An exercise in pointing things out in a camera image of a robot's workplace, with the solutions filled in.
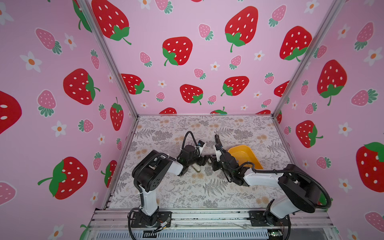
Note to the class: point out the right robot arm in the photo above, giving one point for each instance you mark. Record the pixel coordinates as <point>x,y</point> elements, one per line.
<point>301,191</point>

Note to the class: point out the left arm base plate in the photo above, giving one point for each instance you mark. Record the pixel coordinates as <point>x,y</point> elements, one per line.
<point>141,220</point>

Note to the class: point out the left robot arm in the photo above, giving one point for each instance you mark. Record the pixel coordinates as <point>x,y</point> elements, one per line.
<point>149,173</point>

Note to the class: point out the yellow plastic tray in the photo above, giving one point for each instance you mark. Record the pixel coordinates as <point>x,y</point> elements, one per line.
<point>244,154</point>

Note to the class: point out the long black stapler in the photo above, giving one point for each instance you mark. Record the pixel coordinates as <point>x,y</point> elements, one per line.
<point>216,139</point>

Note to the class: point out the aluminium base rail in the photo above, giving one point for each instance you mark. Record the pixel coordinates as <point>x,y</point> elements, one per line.
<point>214,224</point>

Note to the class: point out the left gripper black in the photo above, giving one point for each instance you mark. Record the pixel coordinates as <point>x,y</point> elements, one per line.
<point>202,160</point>

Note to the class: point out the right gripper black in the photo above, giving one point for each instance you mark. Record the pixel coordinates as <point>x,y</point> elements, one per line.
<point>214,165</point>

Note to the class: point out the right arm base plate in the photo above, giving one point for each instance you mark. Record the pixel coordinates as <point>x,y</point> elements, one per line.
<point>262,219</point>

